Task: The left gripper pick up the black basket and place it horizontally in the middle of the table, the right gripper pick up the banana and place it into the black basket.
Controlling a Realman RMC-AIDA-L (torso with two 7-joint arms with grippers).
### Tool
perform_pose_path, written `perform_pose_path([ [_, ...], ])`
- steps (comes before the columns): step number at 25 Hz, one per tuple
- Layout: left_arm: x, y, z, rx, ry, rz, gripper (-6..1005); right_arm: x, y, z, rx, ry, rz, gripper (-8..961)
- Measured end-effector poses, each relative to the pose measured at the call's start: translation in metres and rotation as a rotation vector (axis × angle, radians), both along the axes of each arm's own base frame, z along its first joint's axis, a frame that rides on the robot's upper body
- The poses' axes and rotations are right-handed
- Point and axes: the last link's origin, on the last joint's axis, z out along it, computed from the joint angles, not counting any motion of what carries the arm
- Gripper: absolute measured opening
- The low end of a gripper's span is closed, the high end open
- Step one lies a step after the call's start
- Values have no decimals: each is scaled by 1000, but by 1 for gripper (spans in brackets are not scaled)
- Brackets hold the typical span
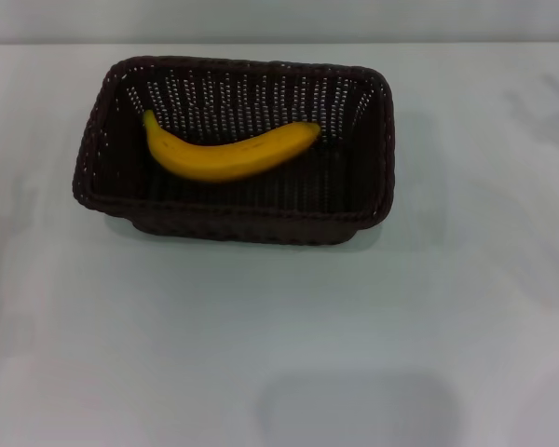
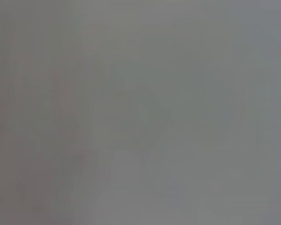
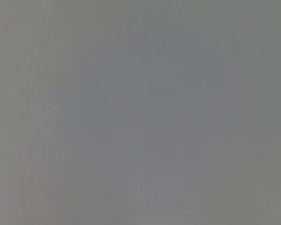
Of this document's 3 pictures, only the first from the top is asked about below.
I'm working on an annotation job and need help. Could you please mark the black woven plastic basket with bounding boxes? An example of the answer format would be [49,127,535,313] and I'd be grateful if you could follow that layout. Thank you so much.
[68,55,397,247]

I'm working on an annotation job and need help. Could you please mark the yellow banana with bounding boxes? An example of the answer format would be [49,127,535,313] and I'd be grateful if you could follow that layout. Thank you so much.
[142,109,321,183]

